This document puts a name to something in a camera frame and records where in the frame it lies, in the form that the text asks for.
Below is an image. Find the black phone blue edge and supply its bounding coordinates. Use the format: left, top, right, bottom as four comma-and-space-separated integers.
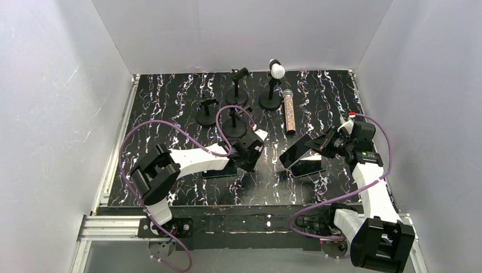
201, 167, 238, 179

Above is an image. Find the black phone stand front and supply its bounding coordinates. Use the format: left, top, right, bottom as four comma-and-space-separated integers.
220, 105, 252, 139

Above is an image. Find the black phone stand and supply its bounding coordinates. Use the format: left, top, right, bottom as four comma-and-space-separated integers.
220, 105, 252, 139
196, 97, 219, 127

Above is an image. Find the black phone pink edge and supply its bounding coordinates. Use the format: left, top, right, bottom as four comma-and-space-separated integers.
279, 134, 312, 169

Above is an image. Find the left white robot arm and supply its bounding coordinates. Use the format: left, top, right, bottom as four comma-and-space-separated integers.
130, 130, 267, 225

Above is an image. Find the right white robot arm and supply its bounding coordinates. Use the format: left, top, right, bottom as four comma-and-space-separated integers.
305, 121, 415, 272

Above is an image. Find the black phone silver edge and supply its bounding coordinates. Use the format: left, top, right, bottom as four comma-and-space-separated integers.
289, 159, 327, 177

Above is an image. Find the black phone stand left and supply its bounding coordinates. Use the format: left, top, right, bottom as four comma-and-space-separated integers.
196, 97, 219, 127

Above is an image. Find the black stand back middle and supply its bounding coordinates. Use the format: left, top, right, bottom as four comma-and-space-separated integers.
225, 68, 249, 106

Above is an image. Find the black microphone stand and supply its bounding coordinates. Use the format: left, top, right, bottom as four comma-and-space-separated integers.
258, 77, 282, 110

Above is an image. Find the glitter microphone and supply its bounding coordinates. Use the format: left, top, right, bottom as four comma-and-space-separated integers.
282, 89, 296, 135

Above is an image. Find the white microphone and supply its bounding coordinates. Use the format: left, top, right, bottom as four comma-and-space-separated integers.
269, 59, 286, 80

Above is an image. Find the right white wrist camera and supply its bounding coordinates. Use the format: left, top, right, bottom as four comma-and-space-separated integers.
337, 112, 356, 137

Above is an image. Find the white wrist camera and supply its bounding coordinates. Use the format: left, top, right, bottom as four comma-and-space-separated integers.
337, 112, 356, 137
251, 125, 268, 142

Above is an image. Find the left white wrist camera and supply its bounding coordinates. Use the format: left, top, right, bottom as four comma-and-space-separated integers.
251, 125, 268, 142

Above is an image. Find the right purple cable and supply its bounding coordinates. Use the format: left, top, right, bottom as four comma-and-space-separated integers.
288, 113, 393, 260

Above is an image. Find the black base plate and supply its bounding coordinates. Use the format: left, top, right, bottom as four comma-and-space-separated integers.
137, 203, 372, 251

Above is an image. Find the aluminium frame rail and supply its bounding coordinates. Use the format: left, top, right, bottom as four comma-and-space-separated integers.
70, 74, 419, 273

